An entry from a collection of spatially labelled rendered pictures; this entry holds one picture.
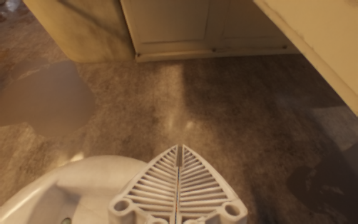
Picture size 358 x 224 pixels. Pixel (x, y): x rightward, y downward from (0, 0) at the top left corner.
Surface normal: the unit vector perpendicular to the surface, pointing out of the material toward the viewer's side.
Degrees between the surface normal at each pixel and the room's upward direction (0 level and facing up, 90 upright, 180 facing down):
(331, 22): 90
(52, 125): 0
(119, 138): 0
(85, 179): 0
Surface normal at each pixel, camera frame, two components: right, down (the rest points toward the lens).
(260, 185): -0.01, -0.52
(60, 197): 0.89, 0.12
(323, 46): -1.00, 0.07
